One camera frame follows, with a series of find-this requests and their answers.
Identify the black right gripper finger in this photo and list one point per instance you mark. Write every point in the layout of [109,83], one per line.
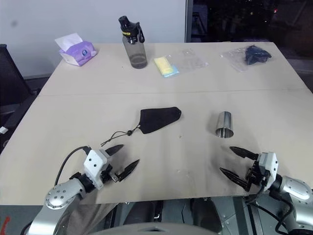
[243,151]
[231,175]

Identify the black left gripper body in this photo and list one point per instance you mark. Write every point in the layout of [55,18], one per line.
[108,172]

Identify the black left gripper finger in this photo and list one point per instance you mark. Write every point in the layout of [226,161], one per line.
[115,149]
[128,169]

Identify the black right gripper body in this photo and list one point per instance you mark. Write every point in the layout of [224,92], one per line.
[254,176]

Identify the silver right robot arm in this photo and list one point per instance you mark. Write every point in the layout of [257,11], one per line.
[294,193]

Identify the dark robot base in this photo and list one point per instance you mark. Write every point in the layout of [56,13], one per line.
[176,216]

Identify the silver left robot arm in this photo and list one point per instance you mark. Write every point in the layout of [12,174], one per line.
[60,195]

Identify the plastic bag with dark item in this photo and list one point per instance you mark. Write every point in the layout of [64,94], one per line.
[247,56]

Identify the stainless steel cup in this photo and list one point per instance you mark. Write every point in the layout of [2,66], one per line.
[224,124]

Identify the yellow and blue sponge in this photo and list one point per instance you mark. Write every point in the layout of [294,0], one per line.
[166,66]

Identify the purple tissue pack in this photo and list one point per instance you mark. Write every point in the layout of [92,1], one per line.
[75,50]

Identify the grey sports water bottle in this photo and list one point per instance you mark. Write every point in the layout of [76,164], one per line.
[133,42]

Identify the black office chair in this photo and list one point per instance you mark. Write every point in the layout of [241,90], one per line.
[11,80]

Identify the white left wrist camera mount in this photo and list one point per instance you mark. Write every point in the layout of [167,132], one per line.
[94,164]

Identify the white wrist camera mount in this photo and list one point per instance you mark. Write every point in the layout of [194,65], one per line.
[268,163]
[94,164]

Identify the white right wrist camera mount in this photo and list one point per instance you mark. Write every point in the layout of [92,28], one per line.
[268,163]

